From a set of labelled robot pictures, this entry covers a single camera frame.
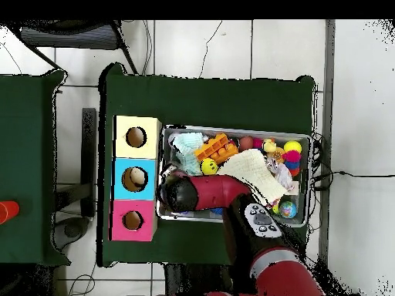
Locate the crushed clear plastic bottle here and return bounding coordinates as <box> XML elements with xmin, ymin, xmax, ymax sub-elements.
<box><xmin>160</xmin><ymin>163</ymin><xmax>179</xmax><ymax>178</ymax></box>

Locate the cream knitted cloth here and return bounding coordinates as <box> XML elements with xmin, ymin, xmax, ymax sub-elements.
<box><xmin>217</xmin><ymin>148</ymin><xmax>290</xmax><ymax>207</ymax></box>

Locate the wooden box with three holes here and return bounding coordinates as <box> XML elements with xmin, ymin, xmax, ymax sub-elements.
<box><xmin>108</xmin><ymin>115</ymin><xmax>163</xmax><ymax>242</ymax></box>

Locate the yellow smiley ball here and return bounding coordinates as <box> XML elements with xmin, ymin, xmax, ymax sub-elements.
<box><xmin>200</xmin><ymin>157</ymin><xmax>219</xmax><ymax>176</ymax></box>

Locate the light blue knitted cloth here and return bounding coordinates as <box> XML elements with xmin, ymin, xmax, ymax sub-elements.
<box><xmin>171</xmin><ymin>132</ymin><xmax>205</xmax><ymax>176</ymax></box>

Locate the orange toy building brick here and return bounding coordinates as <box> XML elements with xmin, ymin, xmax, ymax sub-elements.
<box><xmin>194</xmin><ymin>133</ymin><xmax>240</xmax><ymax>165</ymax></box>

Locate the globe print ball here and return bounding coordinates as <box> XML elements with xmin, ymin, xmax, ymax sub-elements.
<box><xmin>279</xmin><ymin>200</ymin><xmax>298</xmax><ymax>219</ymax></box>

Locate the black upright panel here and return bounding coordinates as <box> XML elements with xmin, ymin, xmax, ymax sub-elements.
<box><xmin>80</xmin><ymin>107</ymin><xmax>97</xmax><ymax>217</ymax></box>

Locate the grey round base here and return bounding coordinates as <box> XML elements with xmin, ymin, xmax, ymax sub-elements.
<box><xmin>52</xmin><ymin>216</ymin><xmax>91</xmax><ymax>251</ymax></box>

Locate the dark green side table cloth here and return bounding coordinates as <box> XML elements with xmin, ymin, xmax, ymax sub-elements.
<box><xmin>0</xmin><ymin>69</ymin><xmax>71</xmax><ymax>267</ymax></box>

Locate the black chair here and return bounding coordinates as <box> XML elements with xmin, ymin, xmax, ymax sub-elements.
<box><xmin>12</xmin><ymin>19</ymin><xmax>138</xmax><ymax>75</ymax></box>

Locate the orange cup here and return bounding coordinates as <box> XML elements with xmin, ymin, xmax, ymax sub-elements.
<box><xmin>0</xmin><ymin>200</ymin><xmax>20</xmax><ymax>225</ymax></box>

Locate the shallow wire mesh bin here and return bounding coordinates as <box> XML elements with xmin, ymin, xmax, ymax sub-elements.
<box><xmin>156</xmin><ymin>123</ymin><xmax>312</xmax><ymax>228</ymax></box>

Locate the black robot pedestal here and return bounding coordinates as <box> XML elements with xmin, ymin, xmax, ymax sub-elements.
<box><xmin>164</xmin><ymin>263</ymin><xmax>232</xmax><ymax>296</ymax></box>

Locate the black cable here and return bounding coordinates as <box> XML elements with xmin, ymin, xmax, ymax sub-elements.
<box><xmin>309</xmin><ymin>170</ymin><xmax>395</xmax><ymax>190</ymax></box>

